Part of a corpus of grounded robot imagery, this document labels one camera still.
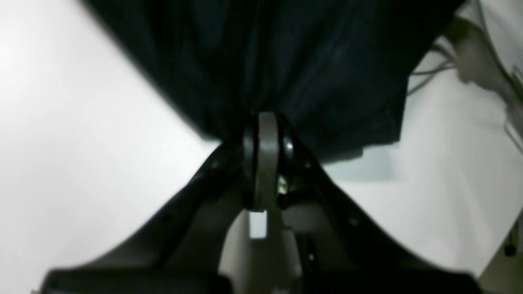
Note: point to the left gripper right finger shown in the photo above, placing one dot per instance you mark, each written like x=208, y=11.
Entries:
x=341, y=250

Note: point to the black T-shirt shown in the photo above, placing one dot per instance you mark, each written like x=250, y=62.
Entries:
x=338, y=70

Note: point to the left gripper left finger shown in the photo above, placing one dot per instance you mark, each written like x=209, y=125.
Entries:
x=178, y=250

